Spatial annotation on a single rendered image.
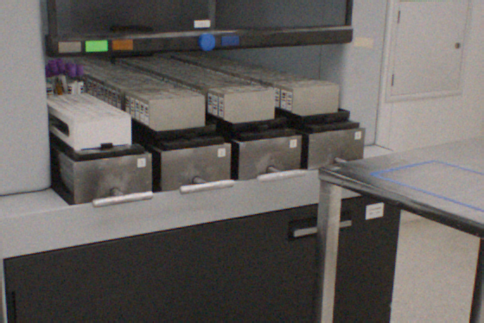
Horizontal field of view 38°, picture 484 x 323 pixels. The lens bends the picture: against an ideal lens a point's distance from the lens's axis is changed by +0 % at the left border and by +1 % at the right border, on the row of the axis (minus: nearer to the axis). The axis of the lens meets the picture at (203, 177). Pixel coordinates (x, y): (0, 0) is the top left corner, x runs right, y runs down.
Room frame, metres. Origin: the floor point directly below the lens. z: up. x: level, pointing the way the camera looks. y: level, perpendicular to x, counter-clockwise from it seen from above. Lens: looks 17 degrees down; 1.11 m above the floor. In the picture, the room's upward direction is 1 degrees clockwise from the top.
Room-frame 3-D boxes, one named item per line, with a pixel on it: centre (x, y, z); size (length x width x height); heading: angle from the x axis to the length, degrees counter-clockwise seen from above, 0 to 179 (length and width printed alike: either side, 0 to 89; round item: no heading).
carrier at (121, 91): (1.36, 0.12, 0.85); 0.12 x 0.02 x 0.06; 119
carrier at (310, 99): (1.38, -0.22, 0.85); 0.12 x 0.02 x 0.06; 117
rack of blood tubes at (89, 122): (1.25, 0.23, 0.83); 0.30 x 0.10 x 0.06; 28
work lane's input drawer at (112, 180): (1.37, 0.30, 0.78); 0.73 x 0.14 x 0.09; 28
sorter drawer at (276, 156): (1.52, 0.03, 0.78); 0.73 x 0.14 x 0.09; 28
